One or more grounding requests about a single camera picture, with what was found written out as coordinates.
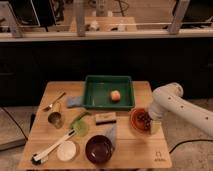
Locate metal cup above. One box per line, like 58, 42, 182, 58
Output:
48, 102, 63, 129

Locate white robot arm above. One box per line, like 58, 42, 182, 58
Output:
148, 83, 213, 138

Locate green spatula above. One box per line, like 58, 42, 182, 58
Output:
69, 112, 90, 136

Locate dark grape bunch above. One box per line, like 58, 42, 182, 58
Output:
137, 114, 151, 131

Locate green plastic tray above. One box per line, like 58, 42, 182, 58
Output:
82, 75, 135, 111

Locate black cable left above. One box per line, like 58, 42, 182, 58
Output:
1, 107, 29, 142

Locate orange peach fruit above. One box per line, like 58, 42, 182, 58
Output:
110, 90, 121, 101

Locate blue triangular cloth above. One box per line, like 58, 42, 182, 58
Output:
104, 125, 117, 147

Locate gold spoon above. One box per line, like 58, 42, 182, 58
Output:
42, 92, 66, 112

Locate dark purple bowl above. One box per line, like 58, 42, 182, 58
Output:
85, 135, 113, 164

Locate orange round plate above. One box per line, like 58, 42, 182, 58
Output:
130, 108, 152, 133

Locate brown wooden block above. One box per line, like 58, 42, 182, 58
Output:
95, 112, 116, 125

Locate black cable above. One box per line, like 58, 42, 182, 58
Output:
1, 107, 29, 142
168, 139, 213, 155

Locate white round lid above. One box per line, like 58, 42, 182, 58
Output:
57, 141, 77, 162

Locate white tongs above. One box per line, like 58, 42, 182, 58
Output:
31, 130, 75, 165

